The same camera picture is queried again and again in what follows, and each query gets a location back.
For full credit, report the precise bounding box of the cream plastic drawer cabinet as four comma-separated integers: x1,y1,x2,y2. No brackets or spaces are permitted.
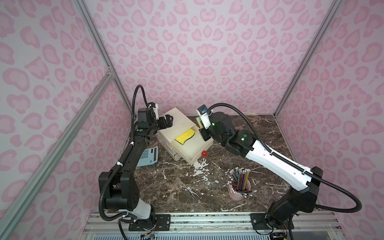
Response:
156,108,196,165

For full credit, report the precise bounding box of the yellow sponge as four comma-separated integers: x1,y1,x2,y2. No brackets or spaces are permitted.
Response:
175,129,195,145

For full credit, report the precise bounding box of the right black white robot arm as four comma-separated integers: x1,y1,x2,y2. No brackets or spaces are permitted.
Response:
197,103,363,232

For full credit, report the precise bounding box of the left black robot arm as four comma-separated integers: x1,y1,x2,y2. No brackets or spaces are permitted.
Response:
98,100,173,231

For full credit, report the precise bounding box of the light blue calculator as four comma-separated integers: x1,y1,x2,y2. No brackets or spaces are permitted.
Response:
137,146,159,168

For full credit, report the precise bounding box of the bundle of coloured pencils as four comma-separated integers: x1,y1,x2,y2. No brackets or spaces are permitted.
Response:
228,168,256,196

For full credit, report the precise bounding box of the pink pencil cup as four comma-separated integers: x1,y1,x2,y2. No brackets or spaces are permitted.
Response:
228,182,253,201

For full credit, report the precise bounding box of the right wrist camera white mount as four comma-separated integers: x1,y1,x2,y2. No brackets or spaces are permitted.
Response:
197,105,211,129

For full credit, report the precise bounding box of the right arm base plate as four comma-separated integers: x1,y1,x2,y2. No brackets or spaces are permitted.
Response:
250,213,289,232

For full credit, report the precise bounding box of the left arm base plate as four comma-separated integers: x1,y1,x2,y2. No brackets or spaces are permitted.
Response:
129,214,171,232

